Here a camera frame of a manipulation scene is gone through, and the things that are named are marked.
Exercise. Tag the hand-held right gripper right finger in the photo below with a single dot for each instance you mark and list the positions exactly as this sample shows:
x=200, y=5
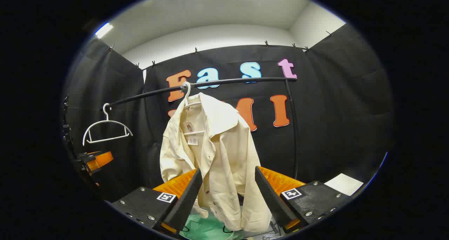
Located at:
x=270, y=194

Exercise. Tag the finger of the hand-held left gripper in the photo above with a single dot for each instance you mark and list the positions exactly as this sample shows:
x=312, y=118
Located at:
x=100, y=161

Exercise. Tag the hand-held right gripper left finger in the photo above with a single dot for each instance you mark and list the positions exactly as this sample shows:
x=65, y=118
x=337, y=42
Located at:
x=187, y=198

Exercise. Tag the green laundry hamper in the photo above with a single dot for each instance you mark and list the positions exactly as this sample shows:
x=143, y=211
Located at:
x=203, y=229

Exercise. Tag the cream jacket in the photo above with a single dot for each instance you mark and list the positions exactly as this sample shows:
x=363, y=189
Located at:
x=224, y=152

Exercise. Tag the white plastic hanger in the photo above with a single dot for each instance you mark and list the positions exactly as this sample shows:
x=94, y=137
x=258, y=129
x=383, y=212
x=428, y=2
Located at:
x=188, y=92
x=106, y=120

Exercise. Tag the black clothes rack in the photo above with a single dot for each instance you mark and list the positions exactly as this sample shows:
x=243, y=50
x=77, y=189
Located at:
x=245, y=80

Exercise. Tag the ceiling light panel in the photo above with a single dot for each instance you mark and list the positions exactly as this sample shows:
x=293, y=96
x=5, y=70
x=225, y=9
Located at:
x=104, y=30

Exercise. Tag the row of black backdrop clips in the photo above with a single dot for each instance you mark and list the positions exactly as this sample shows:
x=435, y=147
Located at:
x=266, y=43

